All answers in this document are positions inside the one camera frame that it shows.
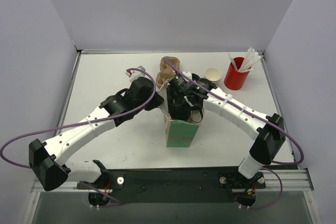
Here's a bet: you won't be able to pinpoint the brown cardboard cup carrier stack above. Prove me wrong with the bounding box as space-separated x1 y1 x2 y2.
155 56 180 89

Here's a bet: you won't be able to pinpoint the green paper takeout bag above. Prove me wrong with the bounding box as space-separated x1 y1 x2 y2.
160 99 204 148

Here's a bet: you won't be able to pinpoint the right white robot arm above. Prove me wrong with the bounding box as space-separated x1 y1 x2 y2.
166 74 285 179

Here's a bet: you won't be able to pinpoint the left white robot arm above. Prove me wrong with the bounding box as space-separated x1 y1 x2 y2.
29 77 164 191

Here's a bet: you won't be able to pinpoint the black coffee lid stack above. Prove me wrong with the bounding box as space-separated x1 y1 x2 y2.
192 73 202 83

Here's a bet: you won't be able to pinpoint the brown paper cup stack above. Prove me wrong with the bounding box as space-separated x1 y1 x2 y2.
204 67 222 84

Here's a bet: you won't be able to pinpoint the red straw holder cup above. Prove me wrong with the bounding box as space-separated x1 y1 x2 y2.
224 63 250 90

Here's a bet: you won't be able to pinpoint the white wrapped straws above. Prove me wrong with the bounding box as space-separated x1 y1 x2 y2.
228 47 261 73

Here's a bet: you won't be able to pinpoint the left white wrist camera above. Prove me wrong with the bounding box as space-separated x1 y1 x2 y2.
125 66 145 82

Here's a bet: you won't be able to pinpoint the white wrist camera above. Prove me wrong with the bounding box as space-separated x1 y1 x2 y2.
182 71 192 78
125 66 145 82

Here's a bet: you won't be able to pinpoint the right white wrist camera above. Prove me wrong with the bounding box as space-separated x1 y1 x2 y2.
182 71 192 78

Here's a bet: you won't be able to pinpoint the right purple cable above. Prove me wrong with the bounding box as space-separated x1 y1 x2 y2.
165 58 305 210

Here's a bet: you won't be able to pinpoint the purple cable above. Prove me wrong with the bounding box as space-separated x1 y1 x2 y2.
165 58 305 210
0 68 157 208

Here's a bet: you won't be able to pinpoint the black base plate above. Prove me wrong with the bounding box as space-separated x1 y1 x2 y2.
77 166 266 207

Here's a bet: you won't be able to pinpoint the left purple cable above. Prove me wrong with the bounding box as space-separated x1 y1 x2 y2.
0 68 157 208

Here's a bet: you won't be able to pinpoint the aluminium front rail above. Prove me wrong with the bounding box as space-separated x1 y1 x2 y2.
31 167 314 193

